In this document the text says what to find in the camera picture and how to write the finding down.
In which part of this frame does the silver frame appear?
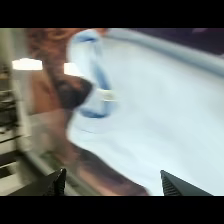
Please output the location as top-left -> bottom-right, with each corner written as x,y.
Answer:
0,59 -> 38,197

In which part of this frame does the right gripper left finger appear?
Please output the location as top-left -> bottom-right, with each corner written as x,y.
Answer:
9,167 -> 68,197

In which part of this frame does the light blue shirt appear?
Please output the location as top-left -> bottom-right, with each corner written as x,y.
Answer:
65,28 -> 224,197

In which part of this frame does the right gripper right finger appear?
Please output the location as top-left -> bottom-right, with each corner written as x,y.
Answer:
159,169 -> 214,197

